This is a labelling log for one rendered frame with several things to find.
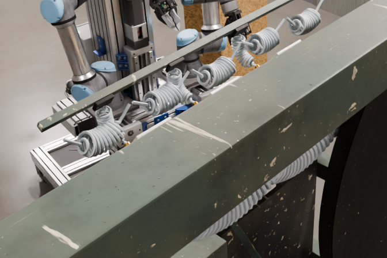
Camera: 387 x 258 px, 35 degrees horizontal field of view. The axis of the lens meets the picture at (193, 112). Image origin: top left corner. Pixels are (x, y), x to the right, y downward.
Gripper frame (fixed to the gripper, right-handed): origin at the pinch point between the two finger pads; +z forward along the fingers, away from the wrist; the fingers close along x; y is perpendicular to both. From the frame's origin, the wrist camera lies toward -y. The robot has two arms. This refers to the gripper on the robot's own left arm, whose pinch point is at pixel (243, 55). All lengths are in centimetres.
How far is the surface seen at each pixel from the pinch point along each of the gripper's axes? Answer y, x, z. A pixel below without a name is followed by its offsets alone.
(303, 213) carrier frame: -12, 12, 85
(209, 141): 167, -113, -8
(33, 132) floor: -251, -49, 20
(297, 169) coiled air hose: 150, -92, 6
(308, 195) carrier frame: -9, 16, 77
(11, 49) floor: -389, -11, -53
